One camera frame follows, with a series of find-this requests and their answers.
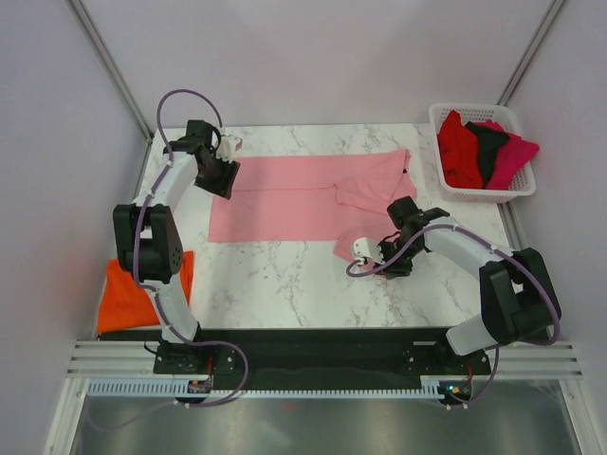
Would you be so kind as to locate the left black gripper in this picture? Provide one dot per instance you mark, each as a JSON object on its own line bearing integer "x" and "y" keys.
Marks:
{"x": 224, "y": 186}

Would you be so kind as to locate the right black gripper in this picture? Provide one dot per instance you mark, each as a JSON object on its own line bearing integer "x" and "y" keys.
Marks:
{"x": 393, "y": 270}

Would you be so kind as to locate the pink t shirt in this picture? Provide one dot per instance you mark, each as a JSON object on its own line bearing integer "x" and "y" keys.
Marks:
{"x": 314, "y": 198}

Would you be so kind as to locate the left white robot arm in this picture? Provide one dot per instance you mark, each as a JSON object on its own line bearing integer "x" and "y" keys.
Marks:
{"x": 147, "y": 239}

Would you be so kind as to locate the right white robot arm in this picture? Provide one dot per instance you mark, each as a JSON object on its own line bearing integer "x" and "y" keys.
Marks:
{"x": 518, "y": 302}

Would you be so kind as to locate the red t shirt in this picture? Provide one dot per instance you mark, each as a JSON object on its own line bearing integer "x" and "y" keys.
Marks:
{"x": 459, "y": 149}

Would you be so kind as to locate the white plastic laundry basket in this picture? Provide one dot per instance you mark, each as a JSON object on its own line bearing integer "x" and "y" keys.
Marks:
{"x": 498, "y": 118}

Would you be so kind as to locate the black t shirt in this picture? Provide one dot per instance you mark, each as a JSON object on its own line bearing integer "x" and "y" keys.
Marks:
{"x": 490, "y": 142}

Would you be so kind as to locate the magenta t shirt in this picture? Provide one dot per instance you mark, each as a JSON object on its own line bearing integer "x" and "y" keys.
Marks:
{"x": 511, "y": 158}

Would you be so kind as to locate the folded orange t shirt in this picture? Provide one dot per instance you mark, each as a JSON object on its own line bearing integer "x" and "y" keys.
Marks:
{"x": 125, "y": 306}

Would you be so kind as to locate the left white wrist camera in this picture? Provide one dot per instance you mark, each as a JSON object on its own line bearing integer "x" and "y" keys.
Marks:
{"x": 228, "y": 148}

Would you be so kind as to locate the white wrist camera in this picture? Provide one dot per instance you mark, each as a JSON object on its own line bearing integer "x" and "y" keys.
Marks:
{"x": 228, "y": 148}
{"x": 365, "y": 250}

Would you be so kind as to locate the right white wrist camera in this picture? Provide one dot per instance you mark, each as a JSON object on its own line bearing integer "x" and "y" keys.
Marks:
{"x": 365, "y": 250}

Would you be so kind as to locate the white slotted cable duct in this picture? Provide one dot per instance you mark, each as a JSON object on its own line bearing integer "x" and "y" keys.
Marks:
{"x": 189, "y": 388}

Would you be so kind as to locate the left corner aluminium post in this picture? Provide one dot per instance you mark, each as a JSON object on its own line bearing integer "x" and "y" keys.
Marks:
{"x": 95, "y": 39}

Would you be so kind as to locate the corner aluminium post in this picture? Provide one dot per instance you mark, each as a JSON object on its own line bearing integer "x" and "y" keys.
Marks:
{"x": 95, "y": 39}
{"x": 532, "y": 50}

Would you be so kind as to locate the aluminium frame rail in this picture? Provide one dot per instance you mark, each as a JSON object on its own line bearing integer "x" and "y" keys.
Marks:
{"x": 518, "y": 361}

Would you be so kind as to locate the right corner aluminium post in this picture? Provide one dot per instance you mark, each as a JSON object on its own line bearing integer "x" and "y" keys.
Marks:
{"x": 532, "y": 50}

